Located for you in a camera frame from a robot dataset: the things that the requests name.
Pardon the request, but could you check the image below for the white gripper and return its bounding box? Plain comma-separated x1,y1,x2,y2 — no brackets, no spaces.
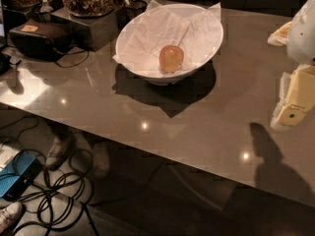
267,0,315,131

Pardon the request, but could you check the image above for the red yellow apple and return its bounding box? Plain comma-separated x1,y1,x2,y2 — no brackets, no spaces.
159,45,184,73

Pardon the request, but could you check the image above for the white bowl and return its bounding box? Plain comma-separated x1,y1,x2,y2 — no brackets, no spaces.
114,3,224,86

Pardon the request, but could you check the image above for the white paper napkin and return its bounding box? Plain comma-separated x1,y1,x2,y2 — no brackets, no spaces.
112,0,223,79

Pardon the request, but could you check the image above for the black cup with scoop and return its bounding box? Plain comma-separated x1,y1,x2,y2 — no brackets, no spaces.
123,0,147,23

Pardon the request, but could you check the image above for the white shoe under table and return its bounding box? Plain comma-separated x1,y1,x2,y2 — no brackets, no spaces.
45,137,72,170

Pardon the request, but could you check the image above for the black cup with spoon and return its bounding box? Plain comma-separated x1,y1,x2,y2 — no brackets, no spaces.
31,0,64,22

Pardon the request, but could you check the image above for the black VR headset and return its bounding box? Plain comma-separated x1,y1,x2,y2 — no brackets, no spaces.
9,20,73,61

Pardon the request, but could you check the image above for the blue box on floor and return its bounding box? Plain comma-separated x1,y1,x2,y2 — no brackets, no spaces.
0,151,42,201

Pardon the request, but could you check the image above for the white sneaker on floor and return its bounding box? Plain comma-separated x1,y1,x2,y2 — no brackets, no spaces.
0,202,23,234

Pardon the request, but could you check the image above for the dark square pedestal box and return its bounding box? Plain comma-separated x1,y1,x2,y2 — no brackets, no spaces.
51,8,119,51

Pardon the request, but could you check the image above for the black cable bundle on floor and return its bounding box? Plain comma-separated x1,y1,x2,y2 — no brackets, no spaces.
0,115,99,236

